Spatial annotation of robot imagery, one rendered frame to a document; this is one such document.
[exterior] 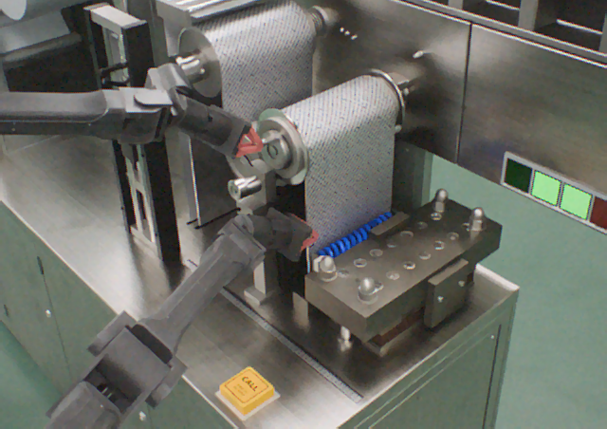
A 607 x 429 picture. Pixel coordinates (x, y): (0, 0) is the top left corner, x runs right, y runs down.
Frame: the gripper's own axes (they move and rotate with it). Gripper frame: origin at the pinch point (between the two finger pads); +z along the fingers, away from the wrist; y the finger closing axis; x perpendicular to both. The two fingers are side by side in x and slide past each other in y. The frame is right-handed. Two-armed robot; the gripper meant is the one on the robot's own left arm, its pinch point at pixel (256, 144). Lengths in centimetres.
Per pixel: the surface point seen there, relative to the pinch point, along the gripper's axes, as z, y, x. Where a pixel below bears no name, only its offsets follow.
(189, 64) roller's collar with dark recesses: -5.6, -20.6, 7.9
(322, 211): 16.4, 7.1, -6.2
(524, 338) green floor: 169, -10, -28
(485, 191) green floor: 220, -80, 15
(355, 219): 27.3, 6.5, -5.7
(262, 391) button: 8.2, 19.6, -38.1
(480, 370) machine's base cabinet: 59, 30, -24
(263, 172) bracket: 4.7, -0.1, -4.2
